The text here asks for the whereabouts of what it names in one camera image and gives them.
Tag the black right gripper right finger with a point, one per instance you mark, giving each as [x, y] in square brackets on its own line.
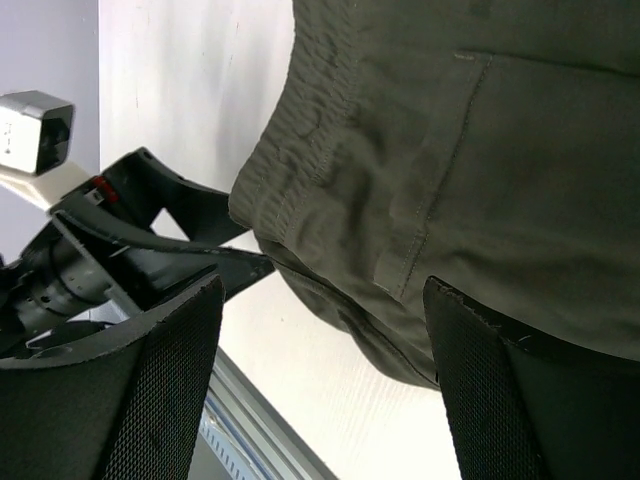
[522, 404]

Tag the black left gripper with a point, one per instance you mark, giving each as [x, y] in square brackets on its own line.
[91, 253]

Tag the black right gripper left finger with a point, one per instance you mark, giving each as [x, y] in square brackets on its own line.
[124, 403]

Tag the olive green shorts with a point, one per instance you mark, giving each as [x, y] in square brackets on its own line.
[491, 144]

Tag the white slotted cable duct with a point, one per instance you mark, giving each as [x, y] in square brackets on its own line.
[231, 461]

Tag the aluminium mounting rail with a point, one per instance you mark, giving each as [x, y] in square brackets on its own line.
[255, 428]

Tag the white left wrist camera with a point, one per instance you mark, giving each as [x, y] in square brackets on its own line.
[36, 132]

